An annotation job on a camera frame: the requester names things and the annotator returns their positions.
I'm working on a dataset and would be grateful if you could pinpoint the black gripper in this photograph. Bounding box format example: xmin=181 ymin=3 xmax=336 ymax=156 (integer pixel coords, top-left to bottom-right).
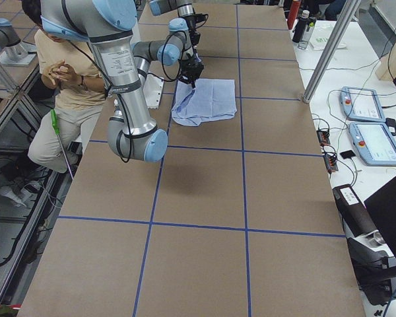
xmin=180 ymin=57 xmax=204 ymax=88
xmin=186 ymin=15 xmax=201 ymax=46

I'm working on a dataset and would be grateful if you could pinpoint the light blue striped shirt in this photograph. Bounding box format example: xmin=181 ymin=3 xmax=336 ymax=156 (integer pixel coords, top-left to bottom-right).
xmin=171 ymin=79 xmax=237 ymax=127

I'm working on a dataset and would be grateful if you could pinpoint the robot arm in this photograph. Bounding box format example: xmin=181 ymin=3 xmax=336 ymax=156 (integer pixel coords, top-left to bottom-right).
xmin=149 ymin=0 xmax=205 ymax=46
xmin=41 ymin=1 xmax=208 ymax=162

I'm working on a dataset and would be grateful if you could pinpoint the red bottle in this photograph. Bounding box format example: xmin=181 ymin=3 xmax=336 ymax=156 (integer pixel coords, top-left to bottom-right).
xmin=287 ymin=0 xmax=301 ymax=30

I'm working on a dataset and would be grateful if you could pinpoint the black water bottle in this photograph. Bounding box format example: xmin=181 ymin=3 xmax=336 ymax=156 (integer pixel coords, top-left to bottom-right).
xmin=292 ymin=10 xmax=310 ymax=43

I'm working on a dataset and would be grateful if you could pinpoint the clear water bottle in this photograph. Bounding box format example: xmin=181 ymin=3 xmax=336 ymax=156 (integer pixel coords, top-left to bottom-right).
xmin=298 ymin=17 xmax=317 ymax=50

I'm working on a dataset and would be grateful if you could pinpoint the seated person beige shirt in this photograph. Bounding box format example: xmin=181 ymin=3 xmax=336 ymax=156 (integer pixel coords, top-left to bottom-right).
xmin=22 ymin=1 xmax=106 ymax=173

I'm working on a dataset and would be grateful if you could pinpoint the upper teach pendant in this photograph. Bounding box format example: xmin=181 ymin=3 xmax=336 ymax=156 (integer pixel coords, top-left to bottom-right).
xmin=339 ymin=87 xmax=385 ymax=123

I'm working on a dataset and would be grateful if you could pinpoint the teach pendant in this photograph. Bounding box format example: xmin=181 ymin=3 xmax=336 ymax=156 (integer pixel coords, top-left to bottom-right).
xmin=339 ymin=87 xmax=385 ymax=123
xmin=348 ymin=122 xmax=396 ymax=166

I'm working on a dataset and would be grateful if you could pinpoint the black smartphone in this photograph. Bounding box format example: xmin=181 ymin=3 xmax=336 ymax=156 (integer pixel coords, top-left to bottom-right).
xmin=340 ymin=150 xmax=356 ymax=159

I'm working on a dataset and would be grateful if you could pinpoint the lower teach pendant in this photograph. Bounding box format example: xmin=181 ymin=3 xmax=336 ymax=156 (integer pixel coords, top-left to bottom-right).
xmin=348 ymin=122 xmax=396 ymax=166

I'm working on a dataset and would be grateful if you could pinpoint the black device with label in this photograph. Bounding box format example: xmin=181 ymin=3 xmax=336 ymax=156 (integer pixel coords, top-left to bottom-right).
xmin=333 ymin=184 xmax=380 ymax=248

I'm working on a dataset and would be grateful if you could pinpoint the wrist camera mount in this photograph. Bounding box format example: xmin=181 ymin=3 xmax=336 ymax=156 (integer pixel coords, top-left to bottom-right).
xmin=194 ymin=13 xmax=209 ymax=23

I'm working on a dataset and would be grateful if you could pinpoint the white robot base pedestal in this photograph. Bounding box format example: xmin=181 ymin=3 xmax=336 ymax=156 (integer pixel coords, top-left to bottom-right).
xmin=143 ymin=74 xmax=164 ymax=109

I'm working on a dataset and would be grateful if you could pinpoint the black power strip with cables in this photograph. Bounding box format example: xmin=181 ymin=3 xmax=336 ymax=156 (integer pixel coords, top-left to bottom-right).
xmin=316 ymin=128 xmax=339 ymax=174

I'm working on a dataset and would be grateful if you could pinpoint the grey aluminium frame post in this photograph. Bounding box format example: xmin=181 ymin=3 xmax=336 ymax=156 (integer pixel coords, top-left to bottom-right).
xmin=302 ymin=0 xmax=361 ymax=104

